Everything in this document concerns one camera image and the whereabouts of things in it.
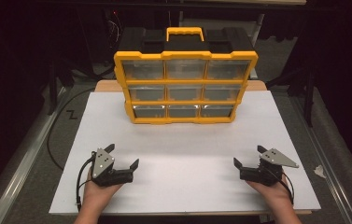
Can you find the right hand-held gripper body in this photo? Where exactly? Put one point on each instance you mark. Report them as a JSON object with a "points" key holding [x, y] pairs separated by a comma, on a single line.
{"points": [[262, 174]]}

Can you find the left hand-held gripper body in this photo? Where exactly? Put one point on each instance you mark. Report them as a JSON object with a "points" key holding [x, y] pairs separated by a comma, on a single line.
{"points": [[102, 161]]}

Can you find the person's right hand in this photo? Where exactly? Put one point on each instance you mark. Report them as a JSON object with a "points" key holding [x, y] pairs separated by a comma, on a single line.
{"points": [[271, 194]]}

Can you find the person's left hand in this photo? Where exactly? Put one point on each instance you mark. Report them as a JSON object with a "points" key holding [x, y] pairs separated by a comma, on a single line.
{"points": [[97, 194]]}

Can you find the white board sheet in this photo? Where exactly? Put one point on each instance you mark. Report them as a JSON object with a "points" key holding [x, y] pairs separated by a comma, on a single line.
{"points": [[183, 155]]}

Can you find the crumpled white paper scrap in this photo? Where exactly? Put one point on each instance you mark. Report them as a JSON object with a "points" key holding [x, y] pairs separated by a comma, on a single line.
{"points": [[320, 171]]}

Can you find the black metal stand leg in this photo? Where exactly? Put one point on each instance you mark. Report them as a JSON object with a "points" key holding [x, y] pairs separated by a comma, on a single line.
{"points": [[310, 99], [52, 90]]}

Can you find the set of clear plastic drawers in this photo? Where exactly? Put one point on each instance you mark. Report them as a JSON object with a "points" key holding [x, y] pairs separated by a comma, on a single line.
{"points": [[147, 69]]}

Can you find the yellow black drawer organizer cabinet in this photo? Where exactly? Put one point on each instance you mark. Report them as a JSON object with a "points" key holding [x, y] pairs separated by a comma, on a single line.
{"points": [[183, 81]]}

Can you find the metal floor rail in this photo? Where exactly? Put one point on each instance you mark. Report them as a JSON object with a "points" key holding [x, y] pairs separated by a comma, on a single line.
{"points": [[24, 161], [326, 168]]}

